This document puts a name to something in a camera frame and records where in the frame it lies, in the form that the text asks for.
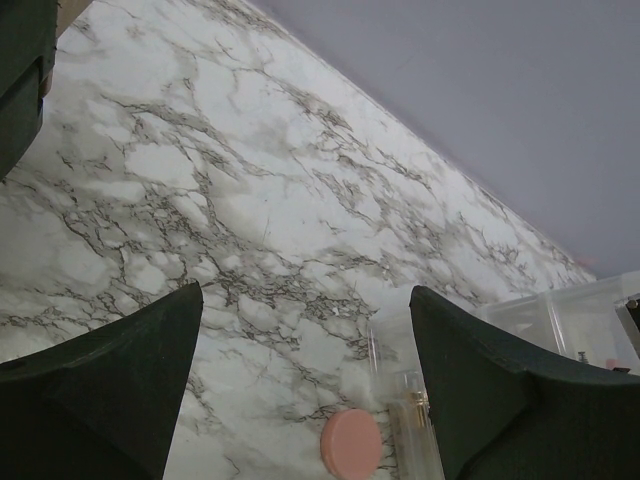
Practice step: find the frosted gold cap bottle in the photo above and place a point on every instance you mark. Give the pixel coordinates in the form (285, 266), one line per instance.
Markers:
(414, 437)

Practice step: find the pink round compact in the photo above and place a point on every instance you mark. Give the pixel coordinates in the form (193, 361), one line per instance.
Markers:
(351, 445)

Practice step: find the white makeup organizer with drawers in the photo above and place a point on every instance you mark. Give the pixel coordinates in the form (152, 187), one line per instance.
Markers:
(595, 323)

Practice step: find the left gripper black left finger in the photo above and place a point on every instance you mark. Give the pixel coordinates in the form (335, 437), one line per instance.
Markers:
(103, 405)

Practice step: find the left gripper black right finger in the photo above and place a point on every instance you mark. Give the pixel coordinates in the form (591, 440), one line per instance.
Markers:
(503, 408)

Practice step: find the tan hard tool case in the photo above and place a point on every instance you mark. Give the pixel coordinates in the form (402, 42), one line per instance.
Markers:
(29, 33)

